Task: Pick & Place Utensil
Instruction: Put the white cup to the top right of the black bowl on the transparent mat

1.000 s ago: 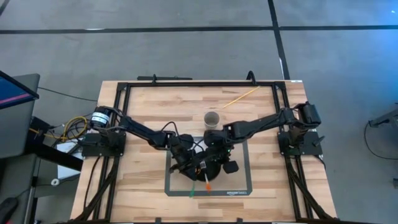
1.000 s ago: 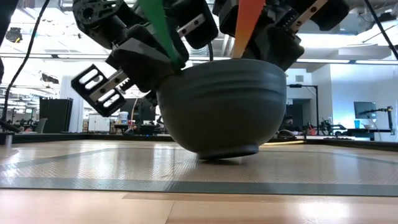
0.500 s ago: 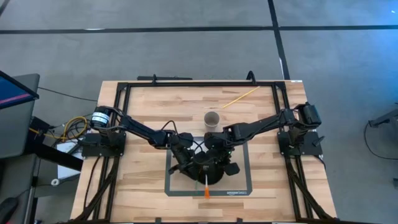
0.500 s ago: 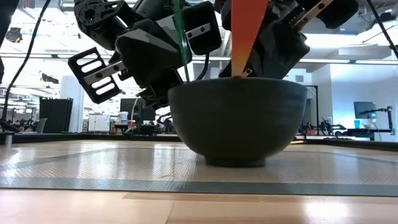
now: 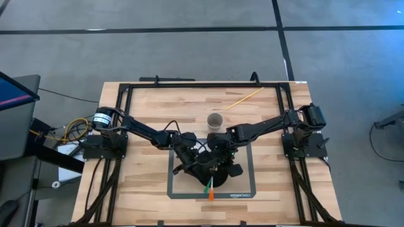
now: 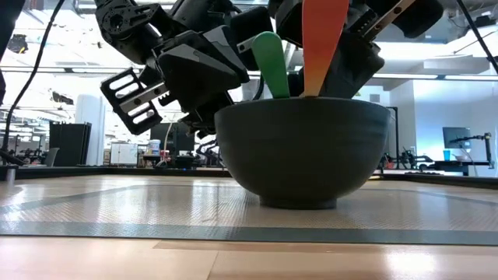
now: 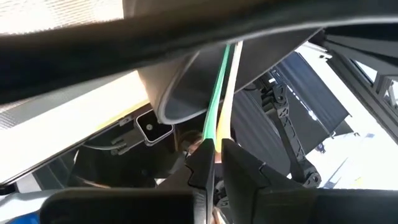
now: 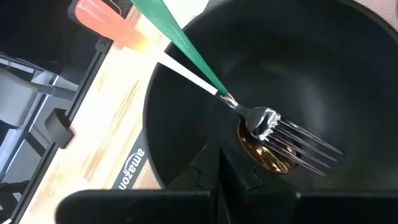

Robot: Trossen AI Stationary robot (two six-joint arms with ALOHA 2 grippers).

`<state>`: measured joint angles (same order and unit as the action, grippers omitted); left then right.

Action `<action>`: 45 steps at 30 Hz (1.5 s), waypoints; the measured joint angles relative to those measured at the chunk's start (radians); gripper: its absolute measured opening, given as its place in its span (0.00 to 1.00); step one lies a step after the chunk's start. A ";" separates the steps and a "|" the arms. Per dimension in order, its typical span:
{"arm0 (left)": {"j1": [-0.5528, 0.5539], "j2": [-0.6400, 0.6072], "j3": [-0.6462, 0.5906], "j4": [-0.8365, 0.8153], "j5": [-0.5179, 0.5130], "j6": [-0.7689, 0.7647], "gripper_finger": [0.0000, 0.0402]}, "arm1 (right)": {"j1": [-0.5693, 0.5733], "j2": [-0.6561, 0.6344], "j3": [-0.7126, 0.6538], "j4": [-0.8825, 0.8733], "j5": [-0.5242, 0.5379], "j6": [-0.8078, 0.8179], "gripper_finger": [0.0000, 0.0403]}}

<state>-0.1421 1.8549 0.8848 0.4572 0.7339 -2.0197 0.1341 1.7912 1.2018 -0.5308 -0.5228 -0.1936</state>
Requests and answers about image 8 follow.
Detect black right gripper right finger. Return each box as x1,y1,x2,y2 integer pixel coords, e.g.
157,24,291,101
220,141,266,192

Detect grey metal box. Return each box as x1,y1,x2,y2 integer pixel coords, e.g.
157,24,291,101
0,67,56,129

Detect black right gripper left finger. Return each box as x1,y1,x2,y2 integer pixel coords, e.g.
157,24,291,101
164,141,222,191

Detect black table frame rail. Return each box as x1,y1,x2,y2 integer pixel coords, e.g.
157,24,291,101
6,36,114,224

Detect black rail bracket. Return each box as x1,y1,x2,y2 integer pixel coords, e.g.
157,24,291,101
44,108,76,150

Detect silver fork with green handle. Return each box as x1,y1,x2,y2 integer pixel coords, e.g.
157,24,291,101
129,0,345,179

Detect black round bowl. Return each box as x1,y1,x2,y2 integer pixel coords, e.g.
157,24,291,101
142,0,398,192

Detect orange plastic utensil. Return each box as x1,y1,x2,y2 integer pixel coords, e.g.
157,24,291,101
73,0,149,54

